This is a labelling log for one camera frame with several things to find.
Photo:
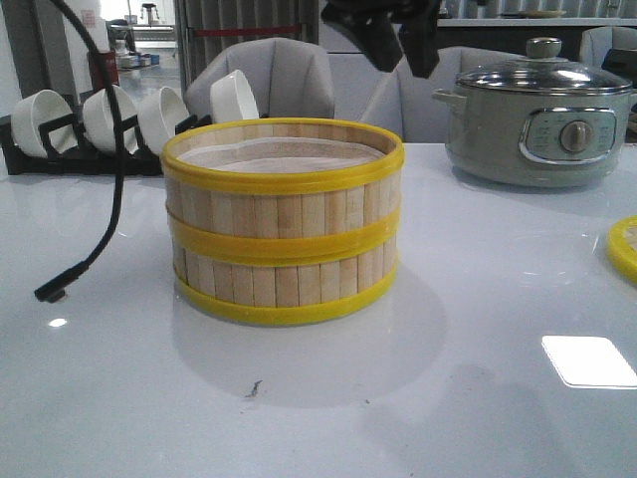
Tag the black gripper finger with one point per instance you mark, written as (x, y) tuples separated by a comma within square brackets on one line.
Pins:
[(418, 21), (366, 25)]

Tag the bamboo steamer basket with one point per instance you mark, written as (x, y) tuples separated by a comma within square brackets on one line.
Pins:
[(286, 296), (283, 219)]

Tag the woven bamboo steamer lid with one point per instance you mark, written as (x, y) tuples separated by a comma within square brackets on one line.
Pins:
[(621, 248)]

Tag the white cabinet background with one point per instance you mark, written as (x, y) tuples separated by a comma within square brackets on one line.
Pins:
[(354, 77)]

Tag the grey chair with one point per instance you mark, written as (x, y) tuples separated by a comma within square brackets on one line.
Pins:
[(595, 43), (289, 78), (404, 104)]

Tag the grey chair left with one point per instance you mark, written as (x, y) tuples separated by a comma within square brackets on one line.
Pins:
[(289, 78)]

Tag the glass pot lid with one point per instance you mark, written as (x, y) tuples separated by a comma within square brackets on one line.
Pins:
[(543, 71)]

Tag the white bowl right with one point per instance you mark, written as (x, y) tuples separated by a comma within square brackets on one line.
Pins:
[(232, 98)]

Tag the white bowl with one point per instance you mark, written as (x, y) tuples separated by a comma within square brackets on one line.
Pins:
[(98, 119), (158, 116), (232, 98), (30, 113)]

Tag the white liner in upper basket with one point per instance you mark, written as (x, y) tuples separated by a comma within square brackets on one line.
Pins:
[(281, 155)]

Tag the green electric cooking pot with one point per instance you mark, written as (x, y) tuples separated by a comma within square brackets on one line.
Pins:
[(535, 140)]

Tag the grey chair far right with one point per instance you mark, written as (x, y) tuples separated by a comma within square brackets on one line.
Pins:
[(595, 43)]

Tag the red bin background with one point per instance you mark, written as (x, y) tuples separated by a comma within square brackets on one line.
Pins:
[(108, 58)]

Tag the black dish rack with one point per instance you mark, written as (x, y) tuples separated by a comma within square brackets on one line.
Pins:
[(83, 158)]

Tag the white bowl far left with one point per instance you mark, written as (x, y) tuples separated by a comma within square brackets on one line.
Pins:
[(30, 113)]

